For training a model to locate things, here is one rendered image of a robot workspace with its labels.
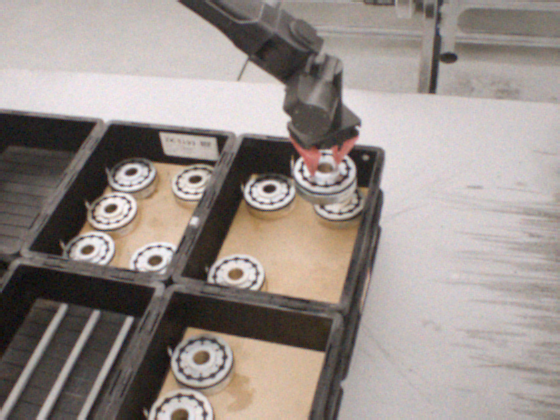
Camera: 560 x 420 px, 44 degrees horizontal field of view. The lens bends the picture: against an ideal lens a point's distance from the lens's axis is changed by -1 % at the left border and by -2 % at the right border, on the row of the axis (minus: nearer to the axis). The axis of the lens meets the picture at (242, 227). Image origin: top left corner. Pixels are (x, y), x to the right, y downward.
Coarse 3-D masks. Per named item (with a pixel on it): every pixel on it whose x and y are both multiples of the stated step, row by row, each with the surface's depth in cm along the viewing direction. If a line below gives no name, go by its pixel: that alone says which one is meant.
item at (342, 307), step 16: (240, 144) 141; (384, 160) 134; (224, 176) 135; (368, 192) 127; (208, 208) 131; (368, 208) 125; (368, 224) 123; (192, 240) 125; (352, 256) 118; (176, 272) 120; (352, 272) 115; (208, 288) 117; (224, 288) 116; (240, 288) 116; (352, 288) 114; (304, 304) 112; (320, 304) 112; (336, 304) 111
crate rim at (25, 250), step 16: (144, 128) 149; (160, 128) 148; (176, 128) 147; (192, 128) 146; (96, 144) 146; (80, 160) 143; (224, 160) 138; (64, 192) 137; (208, 192) 132; (48, 208) 135; (32, 240) 129; (32, 256) 126; (48, 256) 126; (176, 256) 122; (112, 272) 122; (128, 272) 121; (144, 272) 121
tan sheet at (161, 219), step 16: (160, 176) 152; (160, 192) 149; (144, 208) 146; (160, 208) 145; (176, 208) 145; (144, 224) 143; (160, 224) 142; (176, 224) 142; (112, 240) 141; (128, 240) 140; (144, 240) 140; (160, 240) 139; (176, 240) 139; (128, 256) 137
